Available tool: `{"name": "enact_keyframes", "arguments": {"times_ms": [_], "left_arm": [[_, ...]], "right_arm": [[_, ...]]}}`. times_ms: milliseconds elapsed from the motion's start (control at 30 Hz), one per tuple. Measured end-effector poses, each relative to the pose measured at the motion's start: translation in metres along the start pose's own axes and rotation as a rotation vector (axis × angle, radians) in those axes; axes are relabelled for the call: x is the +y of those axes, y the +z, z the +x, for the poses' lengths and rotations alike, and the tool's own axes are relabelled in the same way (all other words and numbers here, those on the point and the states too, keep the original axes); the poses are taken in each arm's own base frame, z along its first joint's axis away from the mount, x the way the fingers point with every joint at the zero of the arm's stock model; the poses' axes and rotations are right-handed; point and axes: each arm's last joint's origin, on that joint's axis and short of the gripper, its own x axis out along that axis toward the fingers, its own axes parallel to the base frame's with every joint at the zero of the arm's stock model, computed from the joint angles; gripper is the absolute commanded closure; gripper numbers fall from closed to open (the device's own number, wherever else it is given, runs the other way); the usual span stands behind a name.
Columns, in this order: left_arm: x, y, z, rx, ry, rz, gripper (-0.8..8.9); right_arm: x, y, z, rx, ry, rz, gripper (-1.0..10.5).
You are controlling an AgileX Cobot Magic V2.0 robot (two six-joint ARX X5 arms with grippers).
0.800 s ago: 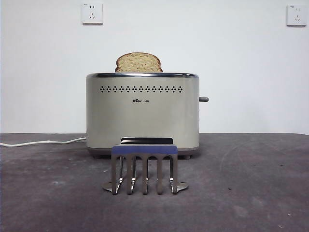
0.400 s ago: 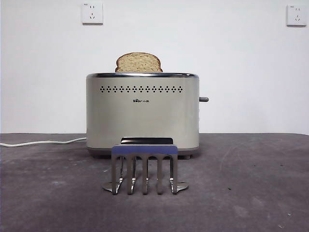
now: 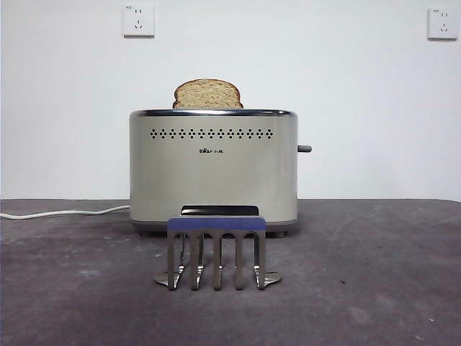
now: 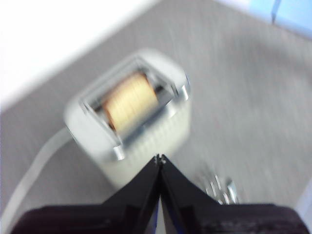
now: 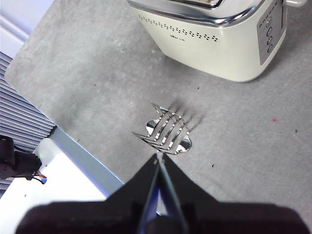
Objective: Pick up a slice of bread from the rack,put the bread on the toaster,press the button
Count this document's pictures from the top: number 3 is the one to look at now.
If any brown bread slice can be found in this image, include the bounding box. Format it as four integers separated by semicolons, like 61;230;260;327
171;78;245;109

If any cream and steel toaster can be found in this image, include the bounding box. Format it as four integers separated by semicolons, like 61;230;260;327
129;107;300;238

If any metal toast rack blue band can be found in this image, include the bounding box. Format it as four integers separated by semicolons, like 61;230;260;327
153;216;284;291

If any white wall socket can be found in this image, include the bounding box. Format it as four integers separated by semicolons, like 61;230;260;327
122;4;156;39
427;7;459;41

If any white power cable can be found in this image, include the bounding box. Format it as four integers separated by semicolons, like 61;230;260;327
0;204;131;220

